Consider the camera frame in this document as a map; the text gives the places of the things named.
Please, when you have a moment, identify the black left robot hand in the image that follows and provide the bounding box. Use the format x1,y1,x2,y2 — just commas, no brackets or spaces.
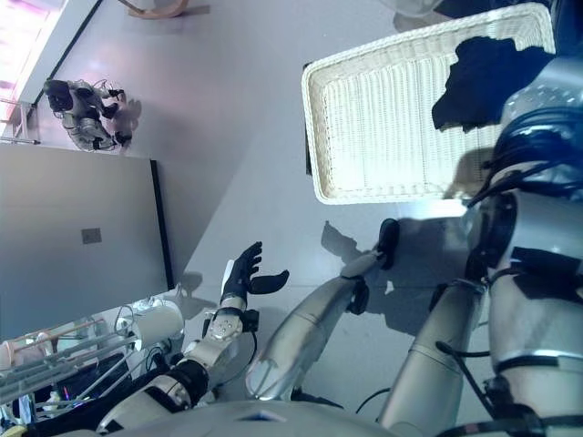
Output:
220,240,291,310

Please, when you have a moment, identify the black garment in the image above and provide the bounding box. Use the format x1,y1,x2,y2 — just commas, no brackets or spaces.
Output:
431,36,550,133

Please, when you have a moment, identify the silver left robot leg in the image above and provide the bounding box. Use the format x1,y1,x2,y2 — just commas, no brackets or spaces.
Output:
244,218,401,401

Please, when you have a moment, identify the silver robot leg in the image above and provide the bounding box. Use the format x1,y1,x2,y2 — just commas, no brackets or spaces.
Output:
244,218,401,401
380,279,491,429

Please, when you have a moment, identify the white cylinder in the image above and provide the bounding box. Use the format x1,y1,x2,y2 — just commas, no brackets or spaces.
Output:
116,303,186,351

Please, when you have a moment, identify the grey robot torso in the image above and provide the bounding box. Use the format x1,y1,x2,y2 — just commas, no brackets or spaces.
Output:
149,398,465,437

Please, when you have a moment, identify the grey partition panel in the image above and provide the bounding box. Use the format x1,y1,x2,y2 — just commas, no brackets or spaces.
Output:
0,144,176,340

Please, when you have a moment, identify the silver right robot leg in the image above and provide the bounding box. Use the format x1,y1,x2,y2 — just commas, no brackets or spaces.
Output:
380,279,491,429

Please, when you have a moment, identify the metal rod rack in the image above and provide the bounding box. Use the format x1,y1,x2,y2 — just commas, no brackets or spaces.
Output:
0,318,142,411

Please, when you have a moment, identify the white wicker laundry basket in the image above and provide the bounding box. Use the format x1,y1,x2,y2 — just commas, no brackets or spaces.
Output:
301,2,557,205

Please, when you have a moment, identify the curved wooden chair base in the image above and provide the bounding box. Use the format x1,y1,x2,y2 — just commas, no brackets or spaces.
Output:
121,0,211,19

